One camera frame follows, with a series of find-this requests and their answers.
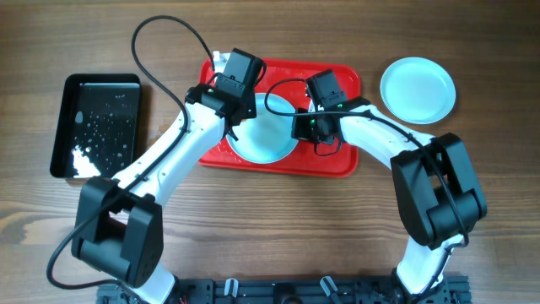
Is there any light blue plate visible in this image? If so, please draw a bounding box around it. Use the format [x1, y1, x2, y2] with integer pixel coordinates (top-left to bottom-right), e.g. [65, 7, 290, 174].
[226, 93, 299, 164]
[380, 57, 456, 125]

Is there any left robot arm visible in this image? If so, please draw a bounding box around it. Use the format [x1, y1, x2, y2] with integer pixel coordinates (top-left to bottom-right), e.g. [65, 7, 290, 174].
[65, 49, 266, 303]

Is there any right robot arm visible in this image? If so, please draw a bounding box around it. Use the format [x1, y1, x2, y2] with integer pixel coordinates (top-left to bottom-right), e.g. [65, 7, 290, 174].
[293, 69, 487, 303]

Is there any red plastic tray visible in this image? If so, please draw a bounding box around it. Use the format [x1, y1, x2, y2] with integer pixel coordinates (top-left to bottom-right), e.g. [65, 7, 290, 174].
[198, 58, 361, 177]

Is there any black water tub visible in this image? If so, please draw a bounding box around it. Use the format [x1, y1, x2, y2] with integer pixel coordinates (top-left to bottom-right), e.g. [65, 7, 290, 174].
[50, 73, 143, 179]

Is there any right black cable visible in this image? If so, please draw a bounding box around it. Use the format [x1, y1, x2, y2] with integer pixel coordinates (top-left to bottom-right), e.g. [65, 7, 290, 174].
[263, 77, 470, 304]

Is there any black cable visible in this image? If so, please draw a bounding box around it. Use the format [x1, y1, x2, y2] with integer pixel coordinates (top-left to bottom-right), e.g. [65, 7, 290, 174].
[45, 14, 267, 304]
[263, 77, 470, 304]

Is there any left black cable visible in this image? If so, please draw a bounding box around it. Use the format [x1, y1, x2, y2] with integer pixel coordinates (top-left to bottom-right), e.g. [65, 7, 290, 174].
[45, 14, 267, 304]

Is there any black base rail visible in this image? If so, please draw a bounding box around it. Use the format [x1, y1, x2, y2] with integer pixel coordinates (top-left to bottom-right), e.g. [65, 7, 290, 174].
[95, 275, 473, 304]

